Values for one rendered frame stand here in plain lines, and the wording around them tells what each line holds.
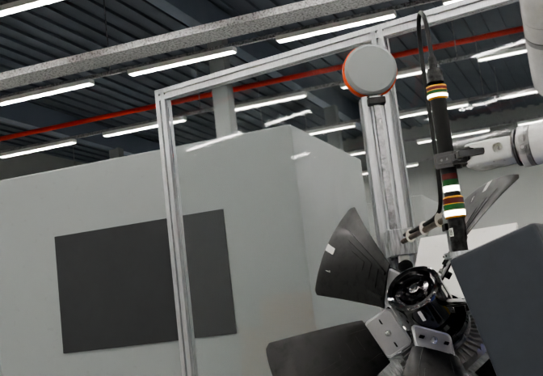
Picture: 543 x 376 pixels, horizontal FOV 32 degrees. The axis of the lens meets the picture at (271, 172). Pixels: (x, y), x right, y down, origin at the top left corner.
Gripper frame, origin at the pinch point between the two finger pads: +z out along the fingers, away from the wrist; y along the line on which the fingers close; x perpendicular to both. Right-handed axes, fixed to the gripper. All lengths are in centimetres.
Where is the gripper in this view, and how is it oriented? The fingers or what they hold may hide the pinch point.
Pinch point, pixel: (448, 161)
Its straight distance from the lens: 199.4
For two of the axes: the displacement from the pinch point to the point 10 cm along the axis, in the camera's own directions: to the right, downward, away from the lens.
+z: -8.4, 1.8, 5.1
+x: -1.1, -9.8, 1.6
